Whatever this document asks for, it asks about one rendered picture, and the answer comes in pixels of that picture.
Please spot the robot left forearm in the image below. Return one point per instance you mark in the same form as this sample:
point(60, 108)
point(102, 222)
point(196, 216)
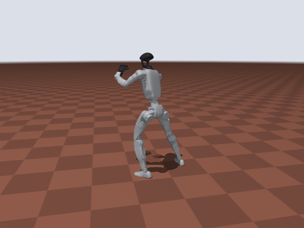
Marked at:
point(119, 79)

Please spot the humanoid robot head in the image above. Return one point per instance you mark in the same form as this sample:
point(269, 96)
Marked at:
point(146, 57)

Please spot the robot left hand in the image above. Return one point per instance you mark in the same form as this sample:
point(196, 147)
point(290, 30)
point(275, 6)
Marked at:
point(122, 68)

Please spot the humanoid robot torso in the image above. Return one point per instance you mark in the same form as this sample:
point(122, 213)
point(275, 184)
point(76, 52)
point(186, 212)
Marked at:
point(151, 86)

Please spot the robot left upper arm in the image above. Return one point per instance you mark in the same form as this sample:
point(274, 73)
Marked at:
point(139, 74)

